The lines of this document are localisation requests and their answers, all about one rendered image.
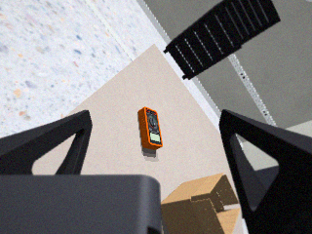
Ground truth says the brown cardboard box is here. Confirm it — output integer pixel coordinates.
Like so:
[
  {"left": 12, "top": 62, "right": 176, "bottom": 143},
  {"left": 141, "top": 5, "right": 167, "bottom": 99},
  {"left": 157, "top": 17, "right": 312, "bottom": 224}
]
[{"left": 161, "top": 174, "right": 241, "bottom": 234}]

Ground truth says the orange multimeter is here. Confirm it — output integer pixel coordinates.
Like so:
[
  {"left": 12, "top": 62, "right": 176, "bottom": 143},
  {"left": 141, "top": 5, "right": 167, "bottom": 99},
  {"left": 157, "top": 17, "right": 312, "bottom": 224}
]
[{"left": 138, "top": 107, "right": 163, "bottom": 150}]

